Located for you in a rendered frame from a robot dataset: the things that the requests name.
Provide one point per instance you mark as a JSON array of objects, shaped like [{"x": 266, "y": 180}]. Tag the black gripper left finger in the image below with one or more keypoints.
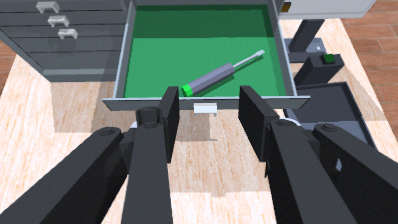
[{"x": 74, "y": 190}]

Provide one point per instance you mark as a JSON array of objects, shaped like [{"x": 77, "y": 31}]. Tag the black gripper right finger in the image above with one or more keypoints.
[{"x": 296, "y": 160}]

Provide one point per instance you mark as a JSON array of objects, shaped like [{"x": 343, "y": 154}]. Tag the grey status board with lamps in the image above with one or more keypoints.
[{"x": 313, "y": 14}]

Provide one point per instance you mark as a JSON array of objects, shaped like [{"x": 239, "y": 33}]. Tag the grey screwdriver with green band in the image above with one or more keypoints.
[{"x": 213, "y": 77}]

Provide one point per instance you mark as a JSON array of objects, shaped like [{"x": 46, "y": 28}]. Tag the grey tool chest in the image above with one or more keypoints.
[{"x": 166, "y": 43}]

